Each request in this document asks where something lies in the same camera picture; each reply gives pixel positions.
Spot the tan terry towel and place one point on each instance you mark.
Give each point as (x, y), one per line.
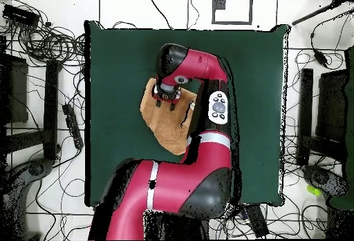
(166, 127)

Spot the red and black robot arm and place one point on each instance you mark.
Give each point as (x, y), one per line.
(179, 183)

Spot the dark flat panel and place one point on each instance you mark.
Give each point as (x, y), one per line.
(18, 91)
(332, 105)

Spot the dark green table cloth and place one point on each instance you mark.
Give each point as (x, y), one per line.
(124, 58)

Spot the long black power strip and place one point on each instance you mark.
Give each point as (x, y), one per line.
(72, 126)

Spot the black stand beam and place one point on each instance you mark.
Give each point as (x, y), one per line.
(305, 114)
(51, 108)

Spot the small dark grey box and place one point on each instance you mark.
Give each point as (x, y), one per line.
(220, 1)

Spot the short black power strip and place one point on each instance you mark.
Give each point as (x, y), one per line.
(258, 221)

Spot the black electronics box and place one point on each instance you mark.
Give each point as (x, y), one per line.
(20, 16)

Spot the yellow-green ball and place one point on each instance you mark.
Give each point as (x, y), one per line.
(314, 190)

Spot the black tripod pole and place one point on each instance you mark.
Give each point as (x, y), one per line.
(312, 14)

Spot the dark green cloth bundle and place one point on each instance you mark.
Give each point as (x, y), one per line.
(349, 114)

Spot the grey square frame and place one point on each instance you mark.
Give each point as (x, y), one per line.
(251, 6)

